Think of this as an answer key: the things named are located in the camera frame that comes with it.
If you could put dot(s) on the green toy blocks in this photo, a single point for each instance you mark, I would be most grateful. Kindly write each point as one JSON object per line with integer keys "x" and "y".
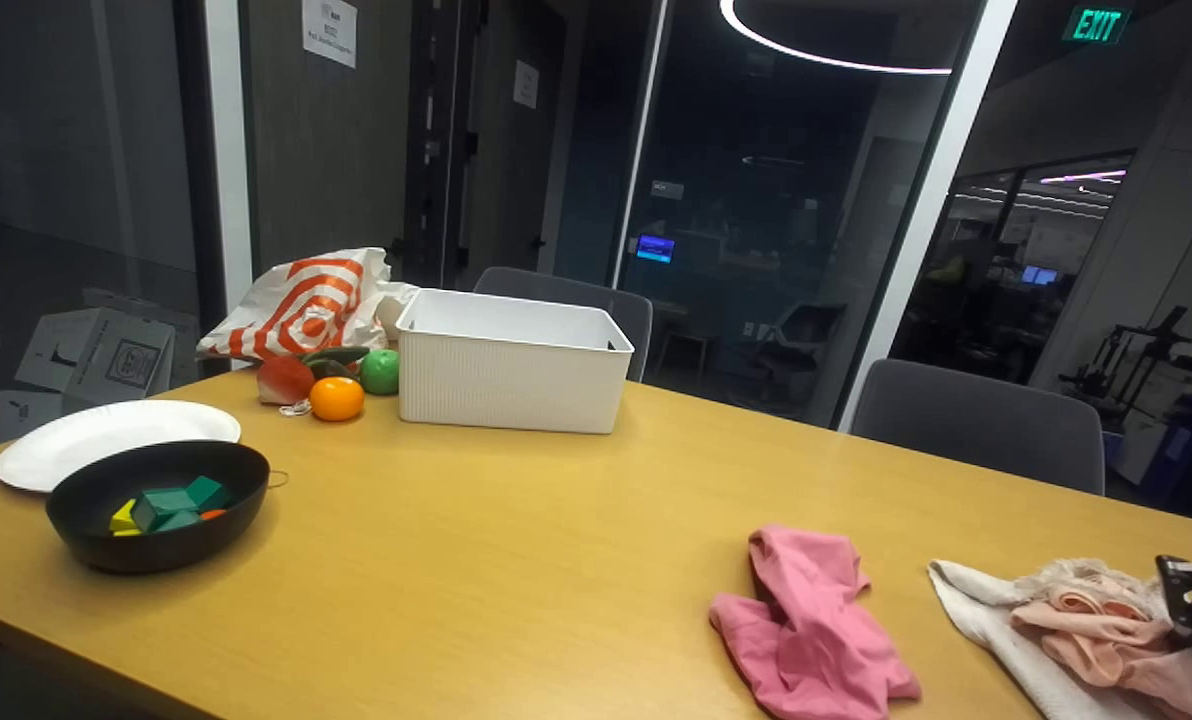
{"x": 170, "y": 511}

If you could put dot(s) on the red white striped bag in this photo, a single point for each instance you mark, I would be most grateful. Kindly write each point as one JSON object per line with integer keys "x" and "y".
{"x": 309, "y": 306}

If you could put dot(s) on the black bowl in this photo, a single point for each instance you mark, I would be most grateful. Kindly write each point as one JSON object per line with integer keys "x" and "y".
{"x": 85, "y": 502}

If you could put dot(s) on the light peach shirt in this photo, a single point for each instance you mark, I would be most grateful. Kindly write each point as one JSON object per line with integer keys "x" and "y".
{"x": 1109, "y": 633}

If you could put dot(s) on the grey office chair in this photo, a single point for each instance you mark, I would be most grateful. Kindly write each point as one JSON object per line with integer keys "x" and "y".
{"x": 983, "y": 422}

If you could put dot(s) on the dark pink shirt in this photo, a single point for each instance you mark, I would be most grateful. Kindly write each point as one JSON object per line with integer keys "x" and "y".
{"x": 803, "y": 641}

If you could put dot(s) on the white plastic bin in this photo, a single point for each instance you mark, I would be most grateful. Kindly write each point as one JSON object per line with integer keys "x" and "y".
{"x": 502, "y": 363}

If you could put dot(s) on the white terry towel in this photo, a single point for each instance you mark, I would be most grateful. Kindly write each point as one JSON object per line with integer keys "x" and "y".
{"x": 983, "y": 608}

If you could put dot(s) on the orange fruit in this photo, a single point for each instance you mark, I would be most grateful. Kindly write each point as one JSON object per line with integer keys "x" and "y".
{"x": 336, "y": 397}

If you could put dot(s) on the green exit sign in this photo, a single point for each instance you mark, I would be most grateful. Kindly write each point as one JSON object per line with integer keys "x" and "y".
{"x": 1099, "y": 26}

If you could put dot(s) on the green ball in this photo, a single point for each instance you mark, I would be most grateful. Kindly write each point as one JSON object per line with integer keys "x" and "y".
{"x": 382, "y": 371}

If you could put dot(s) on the red apple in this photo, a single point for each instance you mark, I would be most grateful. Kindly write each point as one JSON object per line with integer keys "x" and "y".
{"x": 287, "y": 380}

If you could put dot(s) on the white plate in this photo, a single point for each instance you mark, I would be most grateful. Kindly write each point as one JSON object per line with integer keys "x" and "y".
{"x": 74, "y": 442}

